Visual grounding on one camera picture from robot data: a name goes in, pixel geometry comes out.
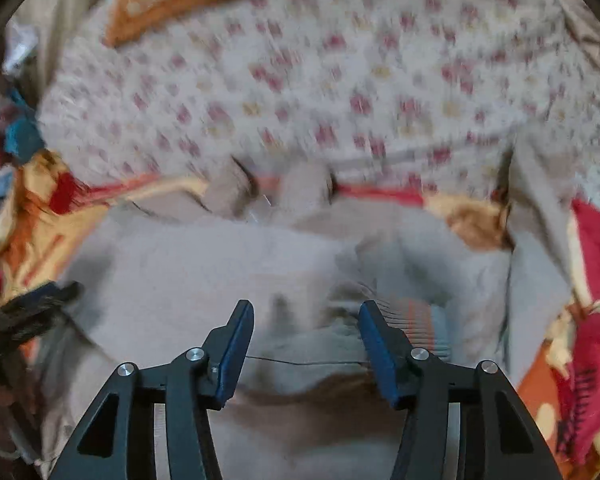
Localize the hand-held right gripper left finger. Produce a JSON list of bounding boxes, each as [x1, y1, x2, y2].
[[47, 300, 255, 480]]

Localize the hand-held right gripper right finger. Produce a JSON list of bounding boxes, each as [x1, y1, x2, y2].
[[358, 301, 563, 480]]

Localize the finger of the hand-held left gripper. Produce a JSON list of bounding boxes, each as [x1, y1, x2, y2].
[[7, 281, 84, 338]]

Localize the beige pants with striped waistband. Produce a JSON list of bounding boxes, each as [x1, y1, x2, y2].
[[35, 145, 581, 480]]

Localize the blue cloth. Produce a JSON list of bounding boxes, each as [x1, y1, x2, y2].
[[4, 89, 45, 162]]

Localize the orange red printed blanket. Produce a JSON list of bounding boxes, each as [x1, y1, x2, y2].
[[0, 150, 600, 480]]

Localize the beige curtain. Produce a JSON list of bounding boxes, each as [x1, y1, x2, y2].
[[27, 0, 108, 106]]

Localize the floral quilt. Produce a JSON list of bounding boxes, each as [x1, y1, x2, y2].
[[37, 0, 600, 211]]

